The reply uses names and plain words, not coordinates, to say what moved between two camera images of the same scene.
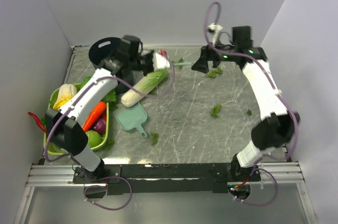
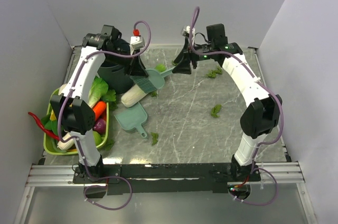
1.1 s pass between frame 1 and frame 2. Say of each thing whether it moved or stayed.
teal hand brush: moved
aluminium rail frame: stayed
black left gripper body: moved
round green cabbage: stayed
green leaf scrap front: stayed
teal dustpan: stayed
